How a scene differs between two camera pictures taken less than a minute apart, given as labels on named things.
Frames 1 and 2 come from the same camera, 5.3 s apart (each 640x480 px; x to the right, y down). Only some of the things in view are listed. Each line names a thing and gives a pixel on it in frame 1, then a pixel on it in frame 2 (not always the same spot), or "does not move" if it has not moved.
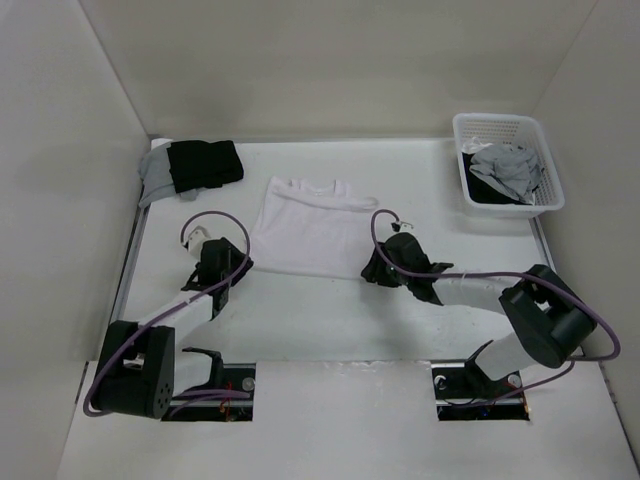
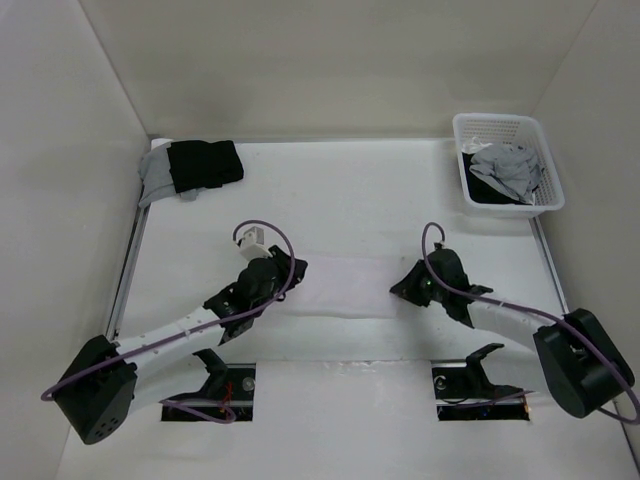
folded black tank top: x=198 y=164 does not move
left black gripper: x=237 y=259 to x=284 y=263
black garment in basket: x=482 y=191 does not move
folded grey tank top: x=155 y=175 does not move
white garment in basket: x=474 y=145 does not move
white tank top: x=313 y=228 to x=345 y=286
